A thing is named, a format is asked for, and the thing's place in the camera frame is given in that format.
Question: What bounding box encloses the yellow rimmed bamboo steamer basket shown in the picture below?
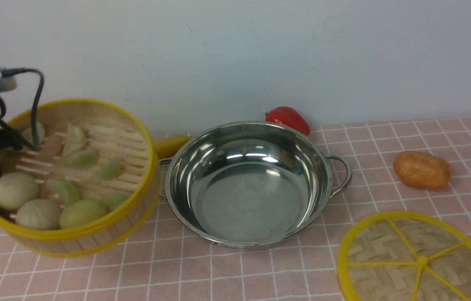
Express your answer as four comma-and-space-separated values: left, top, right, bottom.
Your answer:
0, 98, 163, 258

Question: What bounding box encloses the yellow woven bamboo steamer lid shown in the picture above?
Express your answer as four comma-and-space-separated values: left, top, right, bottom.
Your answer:
336, 211, 471, 301

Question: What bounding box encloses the stainless steel pot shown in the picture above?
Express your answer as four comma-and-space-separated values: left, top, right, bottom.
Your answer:
161, 121, 352, 251

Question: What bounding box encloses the white folded dumpling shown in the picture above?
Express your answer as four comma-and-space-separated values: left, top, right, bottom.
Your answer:
21, 122, 46, 147

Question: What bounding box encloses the white steamed bun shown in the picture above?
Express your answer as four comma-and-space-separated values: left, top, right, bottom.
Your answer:
15, 199, 62, 230
0, 173, 39, 211

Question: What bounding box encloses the pink shrimp dumpling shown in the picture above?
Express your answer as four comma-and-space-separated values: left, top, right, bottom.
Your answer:
37, 135, 63, 161

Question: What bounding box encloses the white long dumpling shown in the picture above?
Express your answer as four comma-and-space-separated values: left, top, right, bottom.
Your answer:
63, 122, 87, 158

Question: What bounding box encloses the green long dumpling front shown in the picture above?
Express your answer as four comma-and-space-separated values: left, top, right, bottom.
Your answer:
44, 179, 82, 205

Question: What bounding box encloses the green dumpling centre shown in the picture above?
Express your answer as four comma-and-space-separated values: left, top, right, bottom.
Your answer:
65, 148, 99, 170

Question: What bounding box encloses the green steamed bun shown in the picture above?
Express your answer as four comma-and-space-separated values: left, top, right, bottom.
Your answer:
59, 199, 109, 229

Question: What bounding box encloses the green dumpling far right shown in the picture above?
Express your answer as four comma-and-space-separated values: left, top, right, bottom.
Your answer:
101, 191, 131, 212

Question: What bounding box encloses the yellow toy banana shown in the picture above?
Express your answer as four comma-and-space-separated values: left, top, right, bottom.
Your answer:
153, 135, 191, 159

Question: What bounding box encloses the pink checkered tablecloth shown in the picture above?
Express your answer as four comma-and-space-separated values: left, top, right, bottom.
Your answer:
0, 118, 471, 301

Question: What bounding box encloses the red toy bell pepper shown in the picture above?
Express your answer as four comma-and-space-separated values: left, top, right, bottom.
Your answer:
265, 106, 311, 136

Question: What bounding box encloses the orange toy potato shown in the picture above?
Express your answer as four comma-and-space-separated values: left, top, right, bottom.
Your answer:
392, 150, 452, 191

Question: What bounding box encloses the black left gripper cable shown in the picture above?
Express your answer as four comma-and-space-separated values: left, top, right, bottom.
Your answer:
0, 65, 45, 151

